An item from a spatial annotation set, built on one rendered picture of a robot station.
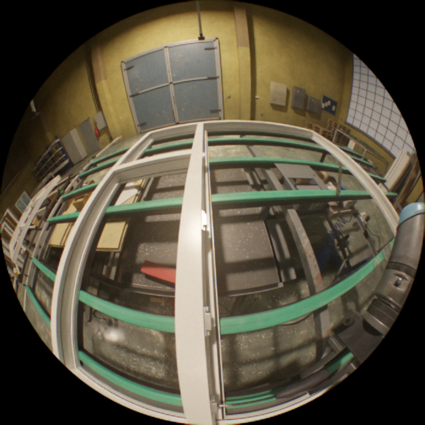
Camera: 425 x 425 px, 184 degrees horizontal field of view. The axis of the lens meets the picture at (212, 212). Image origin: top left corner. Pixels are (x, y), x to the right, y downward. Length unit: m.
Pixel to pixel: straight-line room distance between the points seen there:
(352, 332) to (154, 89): 6.72
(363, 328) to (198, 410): 0.28
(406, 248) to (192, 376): 0.36
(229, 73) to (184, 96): 2.14
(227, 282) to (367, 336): 0.50
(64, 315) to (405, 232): 0.76
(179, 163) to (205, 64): 5.94
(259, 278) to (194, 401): 0.49
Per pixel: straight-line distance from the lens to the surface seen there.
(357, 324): 0.29
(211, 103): 6.15
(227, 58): 6.55
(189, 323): 0.22
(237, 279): 0.57
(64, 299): 0.51
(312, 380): 0.33
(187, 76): 6.26
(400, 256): 0.28
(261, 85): 6.70
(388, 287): 0.27
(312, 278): 0.40
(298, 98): 7.35
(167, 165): 0.56
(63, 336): 0.55
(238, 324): 0.28
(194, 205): 0.29
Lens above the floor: 1.14
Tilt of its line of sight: 50 degrees down
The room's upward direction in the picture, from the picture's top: 6 degrees counter-clockwise
